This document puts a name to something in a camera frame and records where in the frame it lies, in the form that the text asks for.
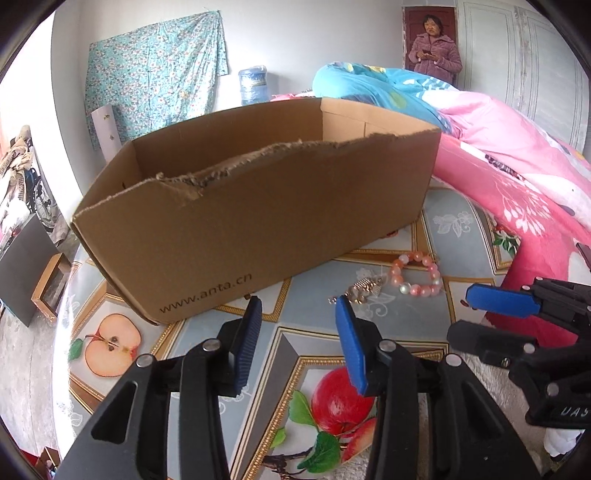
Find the fruit pattern table cover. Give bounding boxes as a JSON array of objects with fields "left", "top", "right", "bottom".
[{"left": 52, "top": 186, "right": 519, "bottom": 479}]

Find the grey cabinet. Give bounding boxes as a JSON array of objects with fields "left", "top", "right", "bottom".
[{"left": 0, "top": 215, "right": 58, "bottom": 327}]

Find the pile of clothes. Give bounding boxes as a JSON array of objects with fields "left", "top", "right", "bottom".
[{"left": 1, "top": 125, "right": 36, "bottom": 201}]

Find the woman in purple pyjamas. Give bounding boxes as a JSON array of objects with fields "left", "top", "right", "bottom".
[{"left": 408, "top": 15, "right": 463, "bottom": 85}]

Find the dark red door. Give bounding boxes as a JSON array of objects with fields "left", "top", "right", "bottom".
[{"left": 402, "top": 5, "right": 459, "bottom": 73}]

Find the blue patterned quilt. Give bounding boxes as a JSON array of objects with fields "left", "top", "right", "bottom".
[{"left": 312, "top": 62, "right": 455, "bottom": 134}]

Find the small wooden stool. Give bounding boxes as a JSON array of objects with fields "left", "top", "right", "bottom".
[{"left": 31, "top": 253, "right": 71, "bottom": 325}]

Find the teal floral wall cloth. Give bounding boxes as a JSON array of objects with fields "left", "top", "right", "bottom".
[{"left": 84, "top": 11, "right": 229, "bottom": 150}]

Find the gold butterfly chain bracelet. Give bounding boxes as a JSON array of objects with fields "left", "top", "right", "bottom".
[{"left": 327, "top": 275, "right": 388, "bottom": 306}]

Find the pink floral quilt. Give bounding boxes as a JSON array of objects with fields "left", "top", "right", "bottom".
[{"left": 271, "top": 89, "right": 591, "bottom": 349}]

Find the pink pearl bead bracelet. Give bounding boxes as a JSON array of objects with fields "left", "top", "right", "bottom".
[{"left": 389, "top": 250, "right": 444, "bottom": 298}]

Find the white gloved right hand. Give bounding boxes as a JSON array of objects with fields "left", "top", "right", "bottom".
[{"left": 544, "top": 428, "right": 584, "bottom": 457}]

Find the brown cardboard box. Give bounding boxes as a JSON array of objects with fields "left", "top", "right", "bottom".
[{"left": 72, "top": 98, "right": 441, "bottom": 324}]

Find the white wardrobe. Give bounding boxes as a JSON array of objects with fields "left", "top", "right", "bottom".
[{"left": 456, "top": 1, "right": 590, "bottom": 152}]

